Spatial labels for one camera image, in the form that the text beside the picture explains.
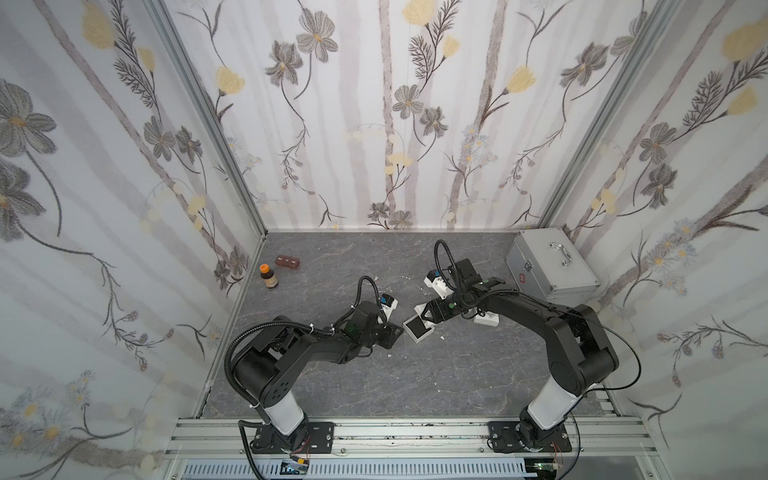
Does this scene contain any white bow gift box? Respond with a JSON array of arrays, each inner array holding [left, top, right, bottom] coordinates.
[[414, 303, 433, 321]]

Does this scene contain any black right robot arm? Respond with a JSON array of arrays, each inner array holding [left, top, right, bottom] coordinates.
[[421, 239, 620, 449]]

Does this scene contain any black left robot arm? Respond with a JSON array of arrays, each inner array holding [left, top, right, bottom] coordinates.
[[223, 276, 404, 438]]

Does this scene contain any silver aluminium first aid case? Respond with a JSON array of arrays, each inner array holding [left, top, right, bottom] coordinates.
[[505, 228, 601, 307]]

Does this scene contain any small brown block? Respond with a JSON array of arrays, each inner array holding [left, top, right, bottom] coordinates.
[[275, 255, 301, 270]]

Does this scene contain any brown bottle orange cap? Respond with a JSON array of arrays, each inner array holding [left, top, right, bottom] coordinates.
[[259, 264, 279, 289]]

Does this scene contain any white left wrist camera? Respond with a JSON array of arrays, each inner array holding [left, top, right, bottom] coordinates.
[[379, 293, 398, 320]]

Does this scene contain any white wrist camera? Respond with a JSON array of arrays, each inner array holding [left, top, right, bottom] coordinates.
[[379, 293, 398, 320], [424, 270, 454, 299]]

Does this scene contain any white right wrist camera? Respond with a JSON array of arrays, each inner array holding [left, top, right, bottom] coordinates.
[[424, 270, 454, 299]]

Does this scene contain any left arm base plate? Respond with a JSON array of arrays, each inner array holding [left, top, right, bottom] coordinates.
[[248, 421, 335, 455]]

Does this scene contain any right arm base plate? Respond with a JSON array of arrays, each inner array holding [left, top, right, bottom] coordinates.
[[487, 420, 573, 454]]

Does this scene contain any aluminium mounting rail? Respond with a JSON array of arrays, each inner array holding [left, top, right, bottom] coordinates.
[[163, 416, 659, 460]]

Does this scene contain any white slotted cable duct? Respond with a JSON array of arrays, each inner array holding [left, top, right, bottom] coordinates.
[[179, 458, 538, 480]]

